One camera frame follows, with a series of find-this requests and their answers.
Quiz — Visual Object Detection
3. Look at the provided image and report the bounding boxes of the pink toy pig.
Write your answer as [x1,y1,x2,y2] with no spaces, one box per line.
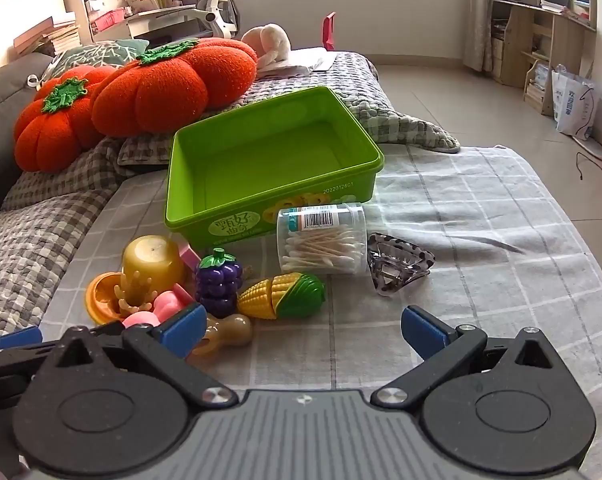
[123,286,194,328]

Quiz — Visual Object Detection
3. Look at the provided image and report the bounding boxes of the brown reindeer figurine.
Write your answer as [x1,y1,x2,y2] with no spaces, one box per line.
[191,313,253,358]

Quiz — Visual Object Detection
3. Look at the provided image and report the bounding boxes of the orange toy ring plate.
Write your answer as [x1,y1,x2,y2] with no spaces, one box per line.
[84,272,128,325]

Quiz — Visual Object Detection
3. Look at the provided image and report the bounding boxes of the yellow toy cup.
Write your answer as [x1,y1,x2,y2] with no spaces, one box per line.
[113,235,186,315]

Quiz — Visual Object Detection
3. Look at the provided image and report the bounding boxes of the purple toy grapes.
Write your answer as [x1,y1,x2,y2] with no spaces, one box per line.
[195,248,243,318]

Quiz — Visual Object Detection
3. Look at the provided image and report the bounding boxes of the grey spotted hair claw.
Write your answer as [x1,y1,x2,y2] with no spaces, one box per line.
[367,232,435,296]

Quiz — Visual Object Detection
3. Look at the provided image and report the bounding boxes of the yellow green toy corn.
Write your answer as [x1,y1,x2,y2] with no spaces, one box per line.
[237,272,326,320]

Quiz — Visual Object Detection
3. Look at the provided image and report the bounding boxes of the clear cotton swab jar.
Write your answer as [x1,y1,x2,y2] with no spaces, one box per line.
[276,203,367,275]

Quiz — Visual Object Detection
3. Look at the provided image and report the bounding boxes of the pink toy block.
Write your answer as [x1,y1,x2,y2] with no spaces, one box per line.
[171,243,201,307]

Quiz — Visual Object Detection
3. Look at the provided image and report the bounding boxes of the light grey grid sheet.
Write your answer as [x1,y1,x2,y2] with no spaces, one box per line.
[39,145,602,480]

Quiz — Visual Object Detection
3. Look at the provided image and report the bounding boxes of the grey checked blanket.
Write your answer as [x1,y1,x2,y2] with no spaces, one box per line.
[0,51,462,340]

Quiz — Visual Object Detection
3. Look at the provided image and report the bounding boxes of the green plastic box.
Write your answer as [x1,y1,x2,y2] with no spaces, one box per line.
[164,87,385,250]

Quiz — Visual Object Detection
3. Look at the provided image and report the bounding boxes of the small orange pumpkin pillow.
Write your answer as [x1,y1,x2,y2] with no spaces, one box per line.
[13,65,115,174]

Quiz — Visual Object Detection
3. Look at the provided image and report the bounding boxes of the large orange pumpkin pillow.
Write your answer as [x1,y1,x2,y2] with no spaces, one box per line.
[90,38,258,138]

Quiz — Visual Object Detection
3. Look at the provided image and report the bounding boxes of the white paper shopping bag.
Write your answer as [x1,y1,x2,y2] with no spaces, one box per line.
[552,64,600,141]

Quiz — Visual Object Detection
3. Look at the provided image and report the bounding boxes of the green leaf pattern pillow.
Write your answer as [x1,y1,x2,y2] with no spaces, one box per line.
[40,39,149,82]

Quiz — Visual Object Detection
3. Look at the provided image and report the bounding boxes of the grey sofa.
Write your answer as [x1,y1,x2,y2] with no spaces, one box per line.
[0,53,51,206]

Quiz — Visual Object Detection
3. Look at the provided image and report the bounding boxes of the pink plush bunny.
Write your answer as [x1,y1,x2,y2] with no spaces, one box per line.
[241,24,312,79]

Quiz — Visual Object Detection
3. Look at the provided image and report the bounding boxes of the stack of books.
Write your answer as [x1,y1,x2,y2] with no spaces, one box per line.
[12,16,80,55]

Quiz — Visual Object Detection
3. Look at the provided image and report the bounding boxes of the red small chair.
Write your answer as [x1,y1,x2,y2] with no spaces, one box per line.
[322,12,336,51]

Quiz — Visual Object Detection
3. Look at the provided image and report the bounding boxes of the wooden shelf unit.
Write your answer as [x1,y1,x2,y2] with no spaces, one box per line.
[491,0,597,116]

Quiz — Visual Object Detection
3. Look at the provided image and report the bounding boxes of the grey curtain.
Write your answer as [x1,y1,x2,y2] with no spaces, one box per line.
[463,0,494,73]

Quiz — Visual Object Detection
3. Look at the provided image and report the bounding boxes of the black cable on floor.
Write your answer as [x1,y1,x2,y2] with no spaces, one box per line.
[574,150,602,182]

